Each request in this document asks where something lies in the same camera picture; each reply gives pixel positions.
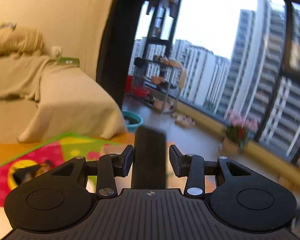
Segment black rectangular device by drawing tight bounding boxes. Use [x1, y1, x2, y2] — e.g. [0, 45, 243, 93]
[131, 125, 166, 190]

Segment black cone-shaped object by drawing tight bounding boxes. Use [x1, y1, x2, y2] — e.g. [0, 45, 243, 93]
[12, 164, 40, 185]

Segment teal plastic basin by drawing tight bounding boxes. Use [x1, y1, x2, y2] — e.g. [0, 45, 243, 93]
[122, 110, 143, 133]

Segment potted pink flowers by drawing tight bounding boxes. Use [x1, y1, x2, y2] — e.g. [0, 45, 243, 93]
[222, 110, 258, 155]

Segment amber liquid bottle black cap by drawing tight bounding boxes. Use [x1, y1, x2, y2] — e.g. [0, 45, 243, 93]
[34, 159, 53, 177]

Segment metal storage rack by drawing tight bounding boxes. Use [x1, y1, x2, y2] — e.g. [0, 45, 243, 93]
[128, 0, 187, 114]

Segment colourful duck play mat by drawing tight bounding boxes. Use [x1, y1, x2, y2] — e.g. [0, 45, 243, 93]
[0, 133, 134, 207]

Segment beige covered sofa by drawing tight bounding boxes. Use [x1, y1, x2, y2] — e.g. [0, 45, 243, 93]
[0, 56, 127, 143]

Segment green label box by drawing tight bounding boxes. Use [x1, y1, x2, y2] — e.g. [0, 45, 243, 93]
[57, 57, 80, 67]

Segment beige bundled blanket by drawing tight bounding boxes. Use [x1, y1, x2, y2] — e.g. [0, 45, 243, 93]
[0, 22, 44, 56]

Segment white wall socket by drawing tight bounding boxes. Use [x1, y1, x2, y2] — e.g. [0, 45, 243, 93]
[51, 46, 63, 58]

